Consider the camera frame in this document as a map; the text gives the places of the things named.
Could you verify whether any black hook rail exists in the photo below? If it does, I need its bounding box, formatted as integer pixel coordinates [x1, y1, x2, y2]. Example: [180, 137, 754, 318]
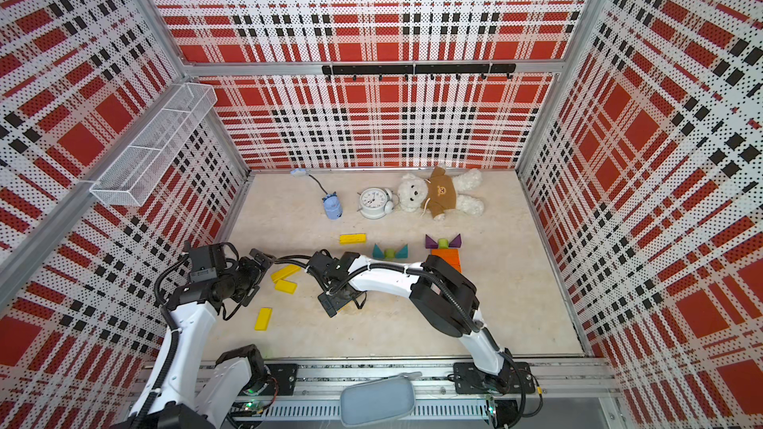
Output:
[321, 63, 518, 79]

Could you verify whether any orange trapezoid block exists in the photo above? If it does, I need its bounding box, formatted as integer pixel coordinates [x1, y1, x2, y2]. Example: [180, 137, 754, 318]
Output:
[430, 248, 459, 258]

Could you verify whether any yellow long block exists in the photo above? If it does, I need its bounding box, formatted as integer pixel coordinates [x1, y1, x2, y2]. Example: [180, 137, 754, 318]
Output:
[270, 264, 303, 283]
[339, 234, 367, 245]

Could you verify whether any yellow long block left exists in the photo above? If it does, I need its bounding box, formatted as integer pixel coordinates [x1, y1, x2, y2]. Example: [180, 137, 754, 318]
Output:
[270, 264, 303, 283]

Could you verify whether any small yellow block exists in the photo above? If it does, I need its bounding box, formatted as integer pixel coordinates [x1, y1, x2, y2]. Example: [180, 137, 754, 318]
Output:
[274, 280, 298, 295]

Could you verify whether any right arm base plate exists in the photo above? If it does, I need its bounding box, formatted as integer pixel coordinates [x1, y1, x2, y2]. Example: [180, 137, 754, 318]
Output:
[449, 361, 536, 395]

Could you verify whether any white teddy bear brown hoodie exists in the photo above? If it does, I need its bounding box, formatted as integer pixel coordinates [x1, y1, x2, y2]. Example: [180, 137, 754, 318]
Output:
[397, 167, 485, 220]

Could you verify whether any grey pouch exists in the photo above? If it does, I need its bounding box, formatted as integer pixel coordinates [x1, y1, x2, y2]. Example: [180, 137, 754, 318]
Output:
[340, 375, 416, 428]

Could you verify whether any yellow block bottom left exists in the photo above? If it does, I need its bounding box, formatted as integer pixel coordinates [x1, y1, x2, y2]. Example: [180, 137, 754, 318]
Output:
[254, 307, 272, 332]

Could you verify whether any purple triangle block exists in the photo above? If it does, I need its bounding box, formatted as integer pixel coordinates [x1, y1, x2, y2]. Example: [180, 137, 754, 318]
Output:
[449, 234, 462, 248]
[425, 234, 440, 250]

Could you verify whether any white wire basket shelf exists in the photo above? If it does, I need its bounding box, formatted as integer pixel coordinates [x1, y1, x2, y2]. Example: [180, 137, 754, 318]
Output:
[91, 83, 217, 207]

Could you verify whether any white alarm clock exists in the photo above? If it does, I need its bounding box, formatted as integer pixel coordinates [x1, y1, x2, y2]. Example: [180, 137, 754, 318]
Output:
[359, 188, 395, 220]

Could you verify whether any teal triangle block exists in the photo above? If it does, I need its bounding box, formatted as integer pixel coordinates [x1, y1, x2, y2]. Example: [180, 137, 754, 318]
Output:
[373, 244, 385, 260]
[395, 244, 409, 259]

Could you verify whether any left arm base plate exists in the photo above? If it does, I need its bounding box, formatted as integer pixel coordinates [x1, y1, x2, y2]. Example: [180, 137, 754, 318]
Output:
[258, 363, 299, 397]

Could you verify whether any orange rectangular block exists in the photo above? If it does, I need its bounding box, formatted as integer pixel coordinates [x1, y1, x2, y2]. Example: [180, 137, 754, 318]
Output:
[444, 254, 462, 273]

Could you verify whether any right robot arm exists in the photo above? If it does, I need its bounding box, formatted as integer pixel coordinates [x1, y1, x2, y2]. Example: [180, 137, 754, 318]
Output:
[271, 250, 536, 396]

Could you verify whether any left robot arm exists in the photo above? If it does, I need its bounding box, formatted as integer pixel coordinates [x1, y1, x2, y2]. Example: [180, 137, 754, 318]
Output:
[119, 242, 278, 428]

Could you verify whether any yellow long block top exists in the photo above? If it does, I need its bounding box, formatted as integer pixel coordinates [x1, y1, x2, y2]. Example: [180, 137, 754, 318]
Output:
[339, 234, 367, 245]

